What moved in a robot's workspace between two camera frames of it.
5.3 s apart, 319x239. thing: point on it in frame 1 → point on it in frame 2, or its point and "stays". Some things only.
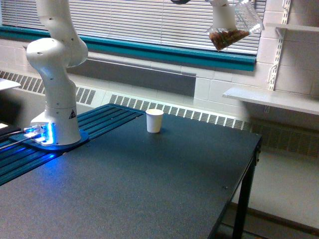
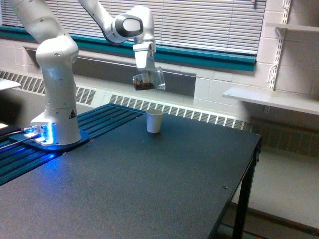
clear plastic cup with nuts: x=247 y=20 → x=159 y=83
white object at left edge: x=5 y=84 stays
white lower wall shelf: x=309 y=103 stays
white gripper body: x=223 y=14 → x=144 y=55
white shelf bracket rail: x=284 y=8 stays
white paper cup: x=154 y=118 stays
